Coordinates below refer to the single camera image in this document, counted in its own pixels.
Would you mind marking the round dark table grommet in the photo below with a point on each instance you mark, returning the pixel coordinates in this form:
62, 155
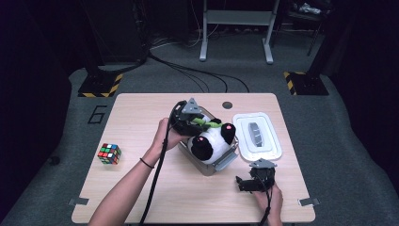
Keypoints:
227, 105

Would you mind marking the colourful puzzle cube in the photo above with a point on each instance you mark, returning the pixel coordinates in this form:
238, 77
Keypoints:
109, 153

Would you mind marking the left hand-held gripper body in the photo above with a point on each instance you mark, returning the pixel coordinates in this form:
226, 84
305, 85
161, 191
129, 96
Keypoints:
183, 121

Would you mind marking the person's left hand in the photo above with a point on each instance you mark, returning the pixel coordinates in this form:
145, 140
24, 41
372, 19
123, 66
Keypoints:
163, 138

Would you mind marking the white cloth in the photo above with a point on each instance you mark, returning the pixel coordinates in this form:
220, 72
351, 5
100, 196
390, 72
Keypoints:
309, 8

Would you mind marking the white metal stand frame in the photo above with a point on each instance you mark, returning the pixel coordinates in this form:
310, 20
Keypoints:
238, 17

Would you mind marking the black wristband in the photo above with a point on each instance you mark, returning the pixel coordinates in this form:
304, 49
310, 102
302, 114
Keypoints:
147, 164

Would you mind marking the black yellow striped base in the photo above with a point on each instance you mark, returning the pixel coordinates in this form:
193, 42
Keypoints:
306, 84
100, 86

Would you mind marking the dark chair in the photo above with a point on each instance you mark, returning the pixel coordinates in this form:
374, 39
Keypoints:
304, 19

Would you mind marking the grey tape piece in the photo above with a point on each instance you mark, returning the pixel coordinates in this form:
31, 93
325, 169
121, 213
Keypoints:
309, 201
78, 201

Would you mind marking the panda plush toy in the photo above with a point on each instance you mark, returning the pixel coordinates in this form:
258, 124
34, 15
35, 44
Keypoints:
213, 141

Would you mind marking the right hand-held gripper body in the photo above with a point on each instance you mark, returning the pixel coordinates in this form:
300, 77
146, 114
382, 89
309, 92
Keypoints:
265, 177

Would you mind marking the person's right hand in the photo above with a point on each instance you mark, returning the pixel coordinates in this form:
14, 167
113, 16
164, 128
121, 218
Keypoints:
276, 204

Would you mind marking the grey plastic storage box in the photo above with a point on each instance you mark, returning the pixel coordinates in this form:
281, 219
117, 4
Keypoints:
216, 166

